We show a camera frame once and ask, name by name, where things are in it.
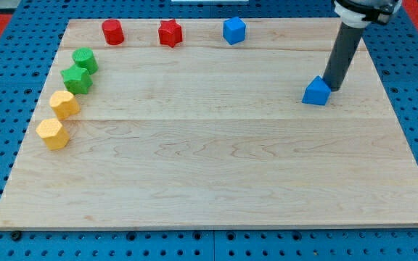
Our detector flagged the yellow hexagon block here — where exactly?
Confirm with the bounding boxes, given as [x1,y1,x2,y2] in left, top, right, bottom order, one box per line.
[36,118,70,150]

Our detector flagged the blue pentagon block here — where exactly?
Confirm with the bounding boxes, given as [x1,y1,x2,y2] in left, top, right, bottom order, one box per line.
[302,76,332,106]

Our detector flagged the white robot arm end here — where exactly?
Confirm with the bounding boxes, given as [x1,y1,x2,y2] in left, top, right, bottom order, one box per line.
[331,0,403,29]

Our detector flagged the yellow heart block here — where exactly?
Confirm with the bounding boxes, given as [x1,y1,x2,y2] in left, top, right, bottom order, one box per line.
[49,91,81,120]

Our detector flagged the blue cube block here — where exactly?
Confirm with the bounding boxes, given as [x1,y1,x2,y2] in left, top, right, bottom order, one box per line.
[223,17,246,45]

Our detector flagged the green star block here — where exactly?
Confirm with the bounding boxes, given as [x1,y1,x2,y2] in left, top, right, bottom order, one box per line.
[61,65,93,94]

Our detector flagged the red star block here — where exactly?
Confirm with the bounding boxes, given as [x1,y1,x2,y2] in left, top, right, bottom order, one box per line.
[158,19,183,48]

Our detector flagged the red cylinder block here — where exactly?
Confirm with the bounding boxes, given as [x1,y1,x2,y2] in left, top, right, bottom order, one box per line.
[102,19,125,45]

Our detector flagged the wooden board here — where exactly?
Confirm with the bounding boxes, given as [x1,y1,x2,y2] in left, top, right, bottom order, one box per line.
[0,18,418,231]

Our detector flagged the green cylinder block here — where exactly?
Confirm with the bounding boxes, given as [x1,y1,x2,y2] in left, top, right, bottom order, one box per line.
[72,47,99,75]

